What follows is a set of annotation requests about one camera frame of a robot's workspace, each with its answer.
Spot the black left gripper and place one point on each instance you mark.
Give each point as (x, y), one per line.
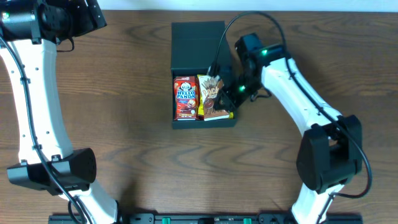
(83, 23)

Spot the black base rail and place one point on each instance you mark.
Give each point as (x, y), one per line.
(262, 218)

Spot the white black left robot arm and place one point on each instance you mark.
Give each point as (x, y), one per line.
(30, 34)

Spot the red Hello Panda box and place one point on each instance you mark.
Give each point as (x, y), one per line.
(186, 98)

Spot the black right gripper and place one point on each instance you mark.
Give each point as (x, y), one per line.
(231, 104)

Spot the yellow Hacks candy bag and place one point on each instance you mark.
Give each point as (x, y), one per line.
(200, 110)

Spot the black container box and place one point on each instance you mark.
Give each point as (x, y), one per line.
(194, 46)

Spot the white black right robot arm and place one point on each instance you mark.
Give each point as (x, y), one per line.
(327, 160)

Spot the brown Pocky box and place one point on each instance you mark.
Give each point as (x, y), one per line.
(211, 98)

